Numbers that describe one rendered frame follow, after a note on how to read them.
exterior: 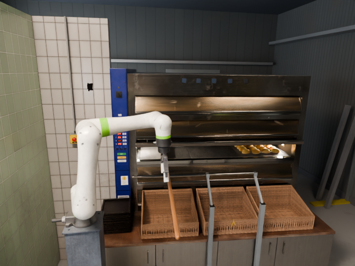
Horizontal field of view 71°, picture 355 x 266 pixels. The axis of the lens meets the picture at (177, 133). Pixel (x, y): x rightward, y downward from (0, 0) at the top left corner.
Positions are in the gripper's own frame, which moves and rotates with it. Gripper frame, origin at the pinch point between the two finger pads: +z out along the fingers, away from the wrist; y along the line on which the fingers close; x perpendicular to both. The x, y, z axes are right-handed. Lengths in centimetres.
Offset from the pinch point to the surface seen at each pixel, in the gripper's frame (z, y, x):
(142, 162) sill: 33, -107, -11
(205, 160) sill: 36, -102, 58
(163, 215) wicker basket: 92, -92, 8
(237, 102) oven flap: -27, -102, 93
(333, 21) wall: -133, -278, 346
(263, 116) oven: -11, -99, 122
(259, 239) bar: 94, -38, 93
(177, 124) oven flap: -6, -107, 29
